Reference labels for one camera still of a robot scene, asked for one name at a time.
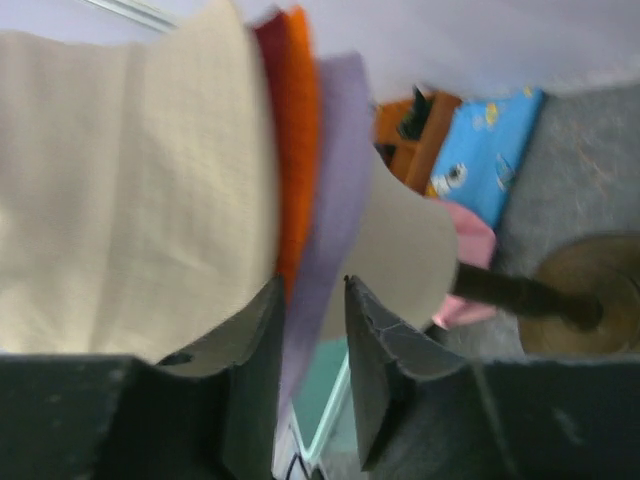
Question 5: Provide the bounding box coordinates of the wooden compartment tray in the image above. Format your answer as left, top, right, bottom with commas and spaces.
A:
374, 86, 462, 197

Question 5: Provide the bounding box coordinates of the teal plastic basket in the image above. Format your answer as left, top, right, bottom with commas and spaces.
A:
293, 337, 357, 465

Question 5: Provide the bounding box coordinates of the left aluminium corner post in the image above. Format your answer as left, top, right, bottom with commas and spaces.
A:
83, 0, 178, 33

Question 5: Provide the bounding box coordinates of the purple bucket hat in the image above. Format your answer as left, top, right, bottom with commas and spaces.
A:
278, 52, 373, 425

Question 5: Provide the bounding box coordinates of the pink bucket hat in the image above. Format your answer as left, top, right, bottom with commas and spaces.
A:
433, 199, 496, 329

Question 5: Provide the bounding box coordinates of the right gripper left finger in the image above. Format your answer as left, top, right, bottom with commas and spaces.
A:
158, 276, 284, 479

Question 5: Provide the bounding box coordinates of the beige bucket hat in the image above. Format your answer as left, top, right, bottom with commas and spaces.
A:
1, 1, 279, 363

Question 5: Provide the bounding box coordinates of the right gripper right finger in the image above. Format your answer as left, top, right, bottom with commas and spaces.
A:
344, 276, 465, 473

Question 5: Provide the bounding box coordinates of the cream mannequin head stand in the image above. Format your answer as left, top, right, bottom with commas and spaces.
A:
339, 156, 639, 356

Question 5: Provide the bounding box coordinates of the blue printed cloth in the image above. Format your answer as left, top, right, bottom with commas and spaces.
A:
427, 87, 545, 228

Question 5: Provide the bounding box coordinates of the dark red hat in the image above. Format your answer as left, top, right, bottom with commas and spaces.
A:
252, 13, 291, 166

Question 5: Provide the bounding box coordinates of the orange bucket hat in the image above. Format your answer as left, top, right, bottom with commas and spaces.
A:
278, 5, 321, 299

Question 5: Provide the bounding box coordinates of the green patterned rolled tie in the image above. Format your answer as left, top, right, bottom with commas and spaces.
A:
396, 86, 433, 141

